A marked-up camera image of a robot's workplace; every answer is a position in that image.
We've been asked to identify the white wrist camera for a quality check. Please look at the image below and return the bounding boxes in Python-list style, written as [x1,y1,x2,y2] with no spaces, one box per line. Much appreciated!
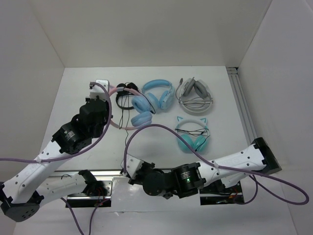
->
[121,155,144,180]
[89,79,110,100]

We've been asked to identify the teal white cat-ear headphones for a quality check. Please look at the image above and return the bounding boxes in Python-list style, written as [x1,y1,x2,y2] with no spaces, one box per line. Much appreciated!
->
[174,116,211,153]

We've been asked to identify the black on-ear headphones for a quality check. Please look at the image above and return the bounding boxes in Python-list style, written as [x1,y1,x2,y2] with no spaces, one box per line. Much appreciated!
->
[115,82,139,111]

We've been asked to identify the light blue gaming headphones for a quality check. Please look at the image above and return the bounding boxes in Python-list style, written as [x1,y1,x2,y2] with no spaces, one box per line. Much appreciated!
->
[141,79,175,111]

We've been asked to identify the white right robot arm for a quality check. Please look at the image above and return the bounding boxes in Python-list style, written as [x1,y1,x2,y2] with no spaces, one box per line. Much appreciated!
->
[121,138,282,199]

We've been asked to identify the pink blue cat-ear headphones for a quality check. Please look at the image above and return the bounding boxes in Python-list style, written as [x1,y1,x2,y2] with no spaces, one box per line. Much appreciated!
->
[109,87,155,131]

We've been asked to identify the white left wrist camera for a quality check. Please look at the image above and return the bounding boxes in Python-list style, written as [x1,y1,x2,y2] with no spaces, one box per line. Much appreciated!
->
[89,79,110,100]

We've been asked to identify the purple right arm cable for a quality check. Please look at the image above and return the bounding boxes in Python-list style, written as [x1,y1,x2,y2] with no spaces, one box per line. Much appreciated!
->
[123,123,309,205]

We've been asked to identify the aluminium front rail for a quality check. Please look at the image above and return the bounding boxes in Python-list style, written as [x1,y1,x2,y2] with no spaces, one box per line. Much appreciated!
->
[49,169,121,178]

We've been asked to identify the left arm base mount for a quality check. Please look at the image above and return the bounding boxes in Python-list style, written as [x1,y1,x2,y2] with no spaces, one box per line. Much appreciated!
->
[66,170,113,208]

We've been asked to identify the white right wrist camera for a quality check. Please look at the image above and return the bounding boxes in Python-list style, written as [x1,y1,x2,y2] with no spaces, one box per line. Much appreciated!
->
[121,155,144,180]

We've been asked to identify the white grey gaming headphones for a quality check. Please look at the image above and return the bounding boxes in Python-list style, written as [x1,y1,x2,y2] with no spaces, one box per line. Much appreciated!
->
[175,77,214,116]

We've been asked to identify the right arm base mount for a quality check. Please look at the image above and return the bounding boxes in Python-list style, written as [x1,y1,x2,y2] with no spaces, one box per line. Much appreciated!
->
[200,182,245,206]

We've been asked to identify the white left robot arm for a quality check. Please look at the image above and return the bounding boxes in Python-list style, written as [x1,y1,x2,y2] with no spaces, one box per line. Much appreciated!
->
[0,97,111,222]

